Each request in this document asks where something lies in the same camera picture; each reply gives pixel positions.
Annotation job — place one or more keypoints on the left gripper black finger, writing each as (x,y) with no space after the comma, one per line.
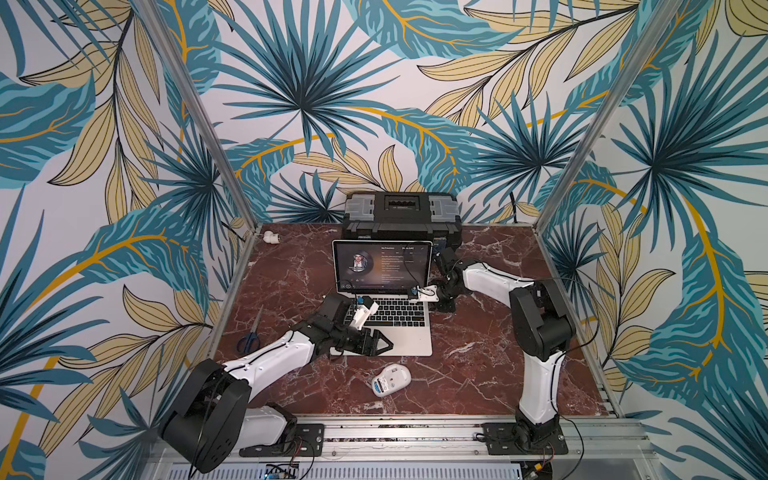
(367,352)
(374,340)

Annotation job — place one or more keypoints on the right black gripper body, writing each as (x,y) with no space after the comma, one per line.
(440,287)

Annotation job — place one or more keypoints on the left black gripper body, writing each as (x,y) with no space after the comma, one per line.
(347,337)

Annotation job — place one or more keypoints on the white wireless mouse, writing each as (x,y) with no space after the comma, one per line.
(391,379)

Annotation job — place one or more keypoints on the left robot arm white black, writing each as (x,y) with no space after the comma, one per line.
(207,419)

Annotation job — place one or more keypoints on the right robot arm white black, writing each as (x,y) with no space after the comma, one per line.
(541,328)

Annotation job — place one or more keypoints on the silver laptop with black keyboard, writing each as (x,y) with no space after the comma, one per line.
(386,270)

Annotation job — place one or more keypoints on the black and grey toolbox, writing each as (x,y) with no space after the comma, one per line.
(403,216)

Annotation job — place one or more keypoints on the small white plastic fitting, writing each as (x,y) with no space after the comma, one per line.
(271,237)

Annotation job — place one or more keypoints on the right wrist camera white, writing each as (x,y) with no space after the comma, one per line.
(426,294)

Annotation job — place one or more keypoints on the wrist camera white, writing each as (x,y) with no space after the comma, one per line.
(365,307)
(426,294)

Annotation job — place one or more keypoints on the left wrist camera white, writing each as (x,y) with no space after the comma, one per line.
(365,307)

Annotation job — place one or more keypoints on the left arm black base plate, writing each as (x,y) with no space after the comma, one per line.
(300,440)

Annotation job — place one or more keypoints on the aluminium front rail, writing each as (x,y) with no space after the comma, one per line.
(446,447)

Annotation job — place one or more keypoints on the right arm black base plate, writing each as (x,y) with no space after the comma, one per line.
(521,439)

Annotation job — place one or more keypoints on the right aluminium frame post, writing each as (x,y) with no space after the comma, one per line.
(647,40)

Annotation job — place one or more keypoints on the aluminium frame post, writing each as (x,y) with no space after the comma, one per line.
(185,33)
(647,40)

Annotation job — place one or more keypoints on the left aluminium frame post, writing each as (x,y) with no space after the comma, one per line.
(185,33)

